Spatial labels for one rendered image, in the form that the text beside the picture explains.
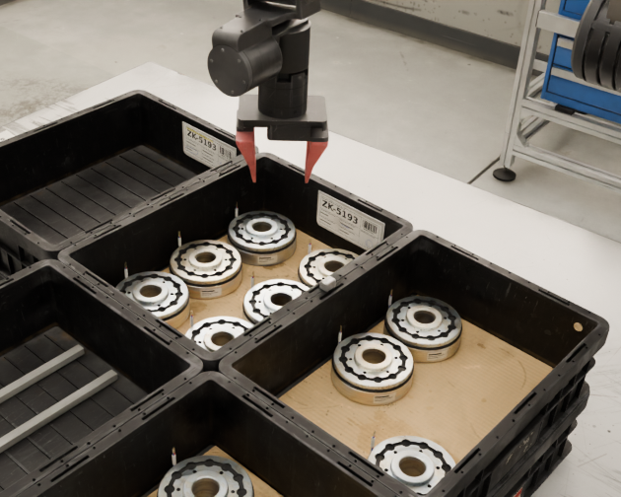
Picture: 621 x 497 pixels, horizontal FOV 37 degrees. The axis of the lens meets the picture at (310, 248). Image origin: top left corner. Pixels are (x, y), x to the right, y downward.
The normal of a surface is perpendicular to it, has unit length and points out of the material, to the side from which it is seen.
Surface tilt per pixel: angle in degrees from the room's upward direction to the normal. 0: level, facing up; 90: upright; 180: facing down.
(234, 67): 91
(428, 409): 0
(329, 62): 0
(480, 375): 0
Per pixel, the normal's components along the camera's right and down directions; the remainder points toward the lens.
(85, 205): 0.04, -0.81
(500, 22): -0.59, 0.45
